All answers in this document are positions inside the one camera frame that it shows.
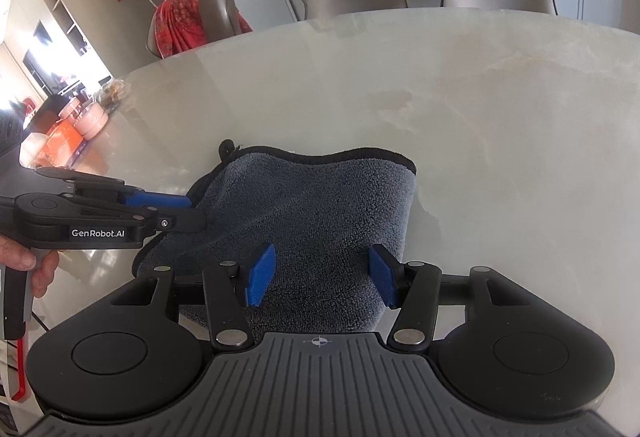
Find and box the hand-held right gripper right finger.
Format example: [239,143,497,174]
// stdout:
[368,244,538,352]

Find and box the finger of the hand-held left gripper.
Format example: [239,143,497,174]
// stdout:
[36,167,193,210]
[117,207,206,234]

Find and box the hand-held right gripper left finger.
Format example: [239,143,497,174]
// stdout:
[107,243,277,349]

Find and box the blue and grey microfibre towel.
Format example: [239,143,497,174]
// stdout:
[131,139,418,333]

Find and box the person's left hand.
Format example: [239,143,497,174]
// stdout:
[0,234,61,299]

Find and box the orange box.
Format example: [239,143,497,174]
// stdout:
[34,123,90,168]

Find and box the pink round container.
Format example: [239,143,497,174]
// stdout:
[57,97,109,141]

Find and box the red patterned cloth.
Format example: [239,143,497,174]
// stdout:
[152,0,253,60]

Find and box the red strap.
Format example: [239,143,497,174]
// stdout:
[10,338,32,404]

